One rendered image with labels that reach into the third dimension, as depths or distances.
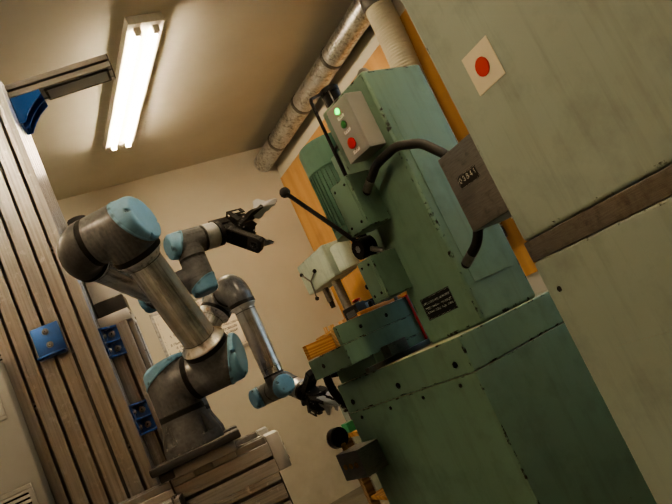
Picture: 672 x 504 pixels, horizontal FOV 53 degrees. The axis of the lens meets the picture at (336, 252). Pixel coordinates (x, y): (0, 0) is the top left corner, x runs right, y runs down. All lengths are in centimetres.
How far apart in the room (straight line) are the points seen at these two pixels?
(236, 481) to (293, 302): 354
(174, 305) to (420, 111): 82
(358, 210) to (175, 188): 355
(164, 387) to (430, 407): 67
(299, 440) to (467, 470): 330
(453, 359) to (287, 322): 354
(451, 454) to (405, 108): 90
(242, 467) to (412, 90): 107
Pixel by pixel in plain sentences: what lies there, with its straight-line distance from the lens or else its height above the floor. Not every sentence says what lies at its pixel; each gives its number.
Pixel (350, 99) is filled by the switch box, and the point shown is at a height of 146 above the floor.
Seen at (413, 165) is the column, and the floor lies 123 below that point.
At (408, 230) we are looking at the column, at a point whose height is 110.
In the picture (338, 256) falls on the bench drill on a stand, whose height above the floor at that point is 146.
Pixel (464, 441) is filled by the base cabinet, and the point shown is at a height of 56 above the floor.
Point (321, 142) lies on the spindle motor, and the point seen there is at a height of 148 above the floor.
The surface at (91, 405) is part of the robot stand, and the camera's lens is 194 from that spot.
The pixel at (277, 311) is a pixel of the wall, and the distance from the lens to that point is 511.
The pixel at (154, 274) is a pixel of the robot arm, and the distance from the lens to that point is 158.
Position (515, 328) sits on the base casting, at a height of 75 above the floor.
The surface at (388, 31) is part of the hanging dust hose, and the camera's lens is 372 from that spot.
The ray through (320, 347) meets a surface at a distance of 187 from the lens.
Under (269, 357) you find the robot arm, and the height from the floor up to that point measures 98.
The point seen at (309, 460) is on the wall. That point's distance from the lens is 503.
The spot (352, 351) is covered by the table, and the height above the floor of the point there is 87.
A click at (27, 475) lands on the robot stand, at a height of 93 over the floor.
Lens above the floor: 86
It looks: 9 degrees up
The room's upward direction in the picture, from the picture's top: 25 degrees counter-clockwise
